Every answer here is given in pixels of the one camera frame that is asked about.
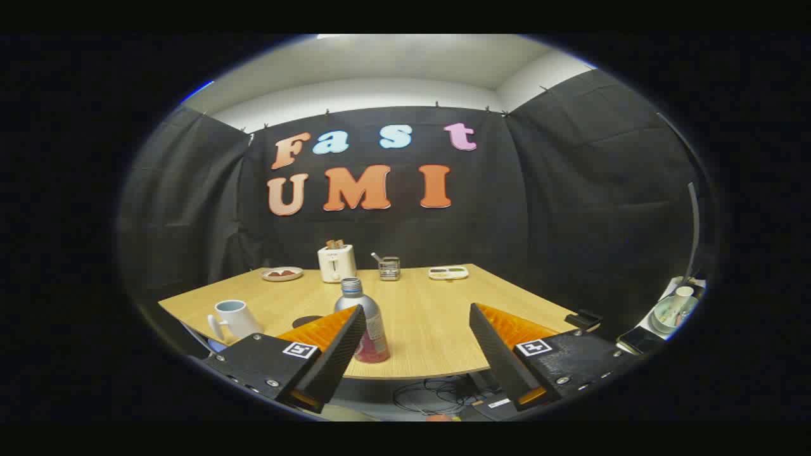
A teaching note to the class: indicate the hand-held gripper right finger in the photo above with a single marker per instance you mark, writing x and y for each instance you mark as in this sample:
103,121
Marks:
500,361

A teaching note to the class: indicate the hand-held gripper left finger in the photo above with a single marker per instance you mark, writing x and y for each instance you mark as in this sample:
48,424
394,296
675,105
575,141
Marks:
339,361

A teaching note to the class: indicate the silver juice bottle red label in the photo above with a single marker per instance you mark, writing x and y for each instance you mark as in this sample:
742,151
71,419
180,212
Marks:
377,335

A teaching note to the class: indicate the dark brown round coaster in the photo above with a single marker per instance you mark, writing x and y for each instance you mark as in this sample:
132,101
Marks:
307,320

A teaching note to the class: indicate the white paper cup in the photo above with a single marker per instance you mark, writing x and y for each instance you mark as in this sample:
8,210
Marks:
683,296

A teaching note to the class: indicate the black power box white label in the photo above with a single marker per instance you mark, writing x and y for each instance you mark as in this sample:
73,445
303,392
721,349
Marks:
497,405

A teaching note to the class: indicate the wooden table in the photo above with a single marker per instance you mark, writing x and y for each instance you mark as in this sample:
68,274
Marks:
418,316

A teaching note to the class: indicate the black device on table edge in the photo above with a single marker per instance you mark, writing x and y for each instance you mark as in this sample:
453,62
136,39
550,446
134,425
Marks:
584,320

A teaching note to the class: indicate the white toaster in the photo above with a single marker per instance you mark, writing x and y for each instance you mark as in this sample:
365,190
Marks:
336,266

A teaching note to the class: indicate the white divided tray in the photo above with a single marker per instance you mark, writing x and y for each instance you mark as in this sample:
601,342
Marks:
448,273

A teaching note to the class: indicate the small plate with brown food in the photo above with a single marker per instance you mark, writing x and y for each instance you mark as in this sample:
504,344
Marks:
282,274

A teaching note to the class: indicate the metal mesh utensil holder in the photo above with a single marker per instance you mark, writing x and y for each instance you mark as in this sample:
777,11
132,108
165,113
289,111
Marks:
389,269

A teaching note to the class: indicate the brown toast slices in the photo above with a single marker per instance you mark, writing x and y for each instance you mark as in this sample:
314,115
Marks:
334,244

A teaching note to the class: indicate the black phone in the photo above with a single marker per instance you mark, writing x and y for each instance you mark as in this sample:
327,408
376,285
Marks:
640,341

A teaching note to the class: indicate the black backdrop cloth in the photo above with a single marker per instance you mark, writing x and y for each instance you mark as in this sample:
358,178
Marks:
538,221

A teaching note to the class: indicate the pale green bowl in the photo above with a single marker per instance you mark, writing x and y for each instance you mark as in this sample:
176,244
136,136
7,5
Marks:
665,315

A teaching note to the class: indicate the grey metal pole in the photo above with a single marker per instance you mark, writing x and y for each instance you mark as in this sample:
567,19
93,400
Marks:
694,228

